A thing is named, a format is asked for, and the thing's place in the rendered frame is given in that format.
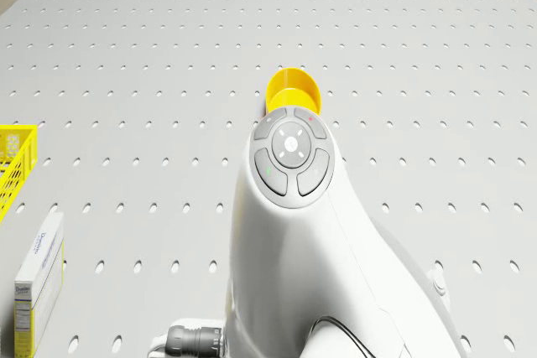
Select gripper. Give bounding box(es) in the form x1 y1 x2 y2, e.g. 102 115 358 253
149 316 228 358

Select yellow basket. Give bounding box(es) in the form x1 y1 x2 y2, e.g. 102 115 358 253
0 123 39 226

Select yellow bowl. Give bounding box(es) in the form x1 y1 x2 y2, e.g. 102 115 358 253
265 66 324 118

